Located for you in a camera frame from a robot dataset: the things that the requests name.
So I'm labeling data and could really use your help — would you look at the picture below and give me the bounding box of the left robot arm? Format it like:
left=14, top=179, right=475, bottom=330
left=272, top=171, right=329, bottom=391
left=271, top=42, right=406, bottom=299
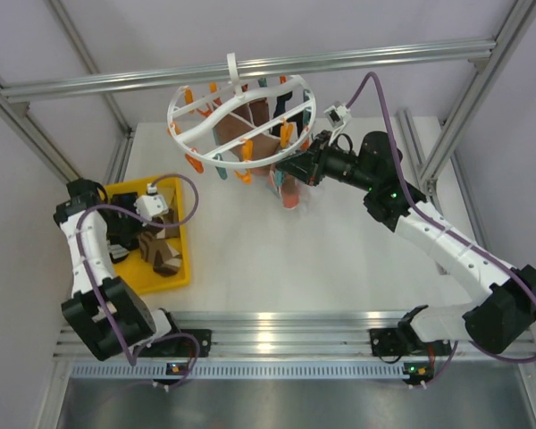
left=53, top=179, right=184, bottom=362

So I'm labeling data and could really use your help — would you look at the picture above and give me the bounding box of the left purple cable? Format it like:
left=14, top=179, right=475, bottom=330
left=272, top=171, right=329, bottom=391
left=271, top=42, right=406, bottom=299
left=76, top=172, right=201, bottom=367

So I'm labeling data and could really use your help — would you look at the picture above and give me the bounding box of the yellow plastic tray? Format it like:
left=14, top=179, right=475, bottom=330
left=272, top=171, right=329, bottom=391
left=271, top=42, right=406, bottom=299
left=105, top=176, right=191, bottom=295

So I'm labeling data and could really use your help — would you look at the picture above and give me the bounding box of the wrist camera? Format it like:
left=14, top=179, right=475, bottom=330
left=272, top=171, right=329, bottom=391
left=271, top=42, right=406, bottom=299
left=324, top=102, right=352, bottom=133
left=135, top=183, right=169, bottom=220

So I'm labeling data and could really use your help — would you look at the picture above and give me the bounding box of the purple cable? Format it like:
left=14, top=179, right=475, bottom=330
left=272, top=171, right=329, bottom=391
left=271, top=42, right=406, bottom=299
left=76, top=172, right=201, bottom=367
left=346, top=71, right=536, bottom=364

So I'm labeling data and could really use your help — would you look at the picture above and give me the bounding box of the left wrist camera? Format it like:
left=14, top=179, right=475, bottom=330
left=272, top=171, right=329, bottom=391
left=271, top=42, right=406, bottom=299
left=135, top=183, right=169, bottom=220

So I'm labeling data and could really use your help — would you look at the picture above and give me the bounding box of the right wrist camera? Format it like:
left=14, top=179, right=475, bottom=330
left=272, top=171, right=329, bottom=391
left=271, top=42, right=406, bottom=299
left=324, top=102, right=352, bottom=133

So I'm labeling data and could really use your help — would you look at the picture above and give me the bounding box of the white round sock hanger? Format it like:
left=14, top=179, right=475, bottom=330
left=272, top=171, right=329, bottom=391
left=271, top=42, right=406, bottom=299
left=166, top=53, right=316, bottom=183

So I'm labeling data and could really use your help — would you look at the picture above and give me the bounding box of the aluminium top crossbar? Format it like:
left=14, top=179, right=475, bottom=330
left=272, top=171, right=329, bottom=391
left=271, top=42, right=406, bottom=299
left=0, top=38, right=497, bottom=102

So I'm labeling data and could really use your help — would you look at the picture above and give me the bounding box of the brown striped sock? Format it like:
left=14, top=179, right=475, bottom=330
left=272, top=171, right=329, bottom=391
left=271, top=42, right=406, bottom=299
left=138, top=225, right=182, bottom=277

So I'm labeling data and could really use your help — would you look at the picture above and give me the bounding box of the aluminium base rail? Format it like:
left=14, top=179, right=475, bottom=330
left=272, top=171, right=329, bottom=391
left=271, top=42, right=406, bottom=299
left=53, top=310, right=536, bottom=381

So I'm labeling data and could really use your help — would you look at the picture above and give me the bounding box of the brown hanging sock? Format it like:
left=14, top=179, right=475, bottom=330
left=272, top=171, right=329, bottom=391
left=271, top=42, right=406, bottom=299
left=212, top=100, right=287, bottom=178

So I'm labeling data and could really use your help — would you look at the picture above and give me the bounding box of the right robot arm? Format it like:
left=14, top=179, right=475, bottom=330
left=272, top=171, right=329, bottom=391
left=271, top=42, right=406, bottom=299
left=276, top=130, right=536, bottom=355

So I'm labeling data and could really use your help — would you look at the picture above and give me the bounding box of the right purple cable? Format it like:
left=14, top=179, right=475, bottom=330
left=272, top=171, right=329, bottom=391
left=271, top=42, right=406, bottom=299
left=346, top=71, right=536, bottom=364

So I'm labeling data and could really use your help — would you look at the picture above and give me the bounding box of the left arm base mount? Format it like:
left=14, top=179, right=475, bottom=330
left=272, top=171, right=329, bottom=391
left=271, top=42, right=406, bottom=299
left=169, top=329, right=213, bottom=358

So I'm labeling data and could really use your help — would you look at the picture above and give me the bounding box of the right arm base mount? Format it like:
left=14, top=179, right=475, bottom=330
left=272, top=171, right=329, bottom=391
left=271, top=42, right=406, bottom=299
left=369, top=328, right=411, bottom=358

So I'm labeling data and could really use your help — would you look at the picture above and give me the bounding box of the pink coral hanging sock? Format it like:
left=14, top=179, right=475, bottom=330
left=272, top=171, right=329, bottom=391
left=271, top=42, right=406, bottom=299
left=269, top=170, right=299, bottom=209

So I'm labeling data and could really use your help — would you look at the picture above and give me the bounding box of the black sock with patch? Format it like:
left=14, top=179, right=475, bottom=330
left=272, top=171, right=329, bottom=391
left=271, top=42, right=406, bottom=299
left=106, top=192, right=141, bottom=264

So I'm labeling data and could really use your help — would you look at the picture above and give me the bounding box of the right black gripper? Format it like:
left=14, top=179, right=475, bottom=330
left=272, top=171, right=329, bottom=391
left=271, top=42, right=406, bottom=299
left=278, top=130, right=377, bottom=192

